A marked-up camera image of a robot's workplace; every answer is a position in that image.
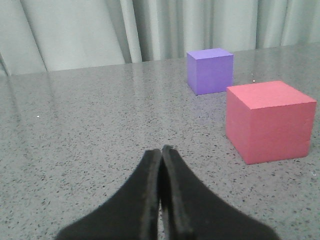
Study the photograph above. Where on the purple foam cube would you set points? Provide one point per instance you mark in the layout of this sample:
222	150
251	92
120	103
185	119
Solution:
209	70

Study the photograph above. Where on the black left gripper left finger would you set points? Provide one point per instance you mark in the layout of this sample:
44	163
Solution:
130	214

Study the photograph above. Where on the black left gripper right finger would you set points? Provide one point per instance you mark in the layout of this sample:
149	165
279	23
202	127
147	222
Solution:
190	211

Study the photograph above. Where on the grey-green curtain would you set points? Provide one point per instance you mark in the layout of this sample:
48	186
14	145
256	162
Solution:
51	35

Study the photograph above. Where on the red foam cube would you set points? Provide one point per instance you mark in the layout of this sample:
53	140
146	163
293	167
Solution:
269	121

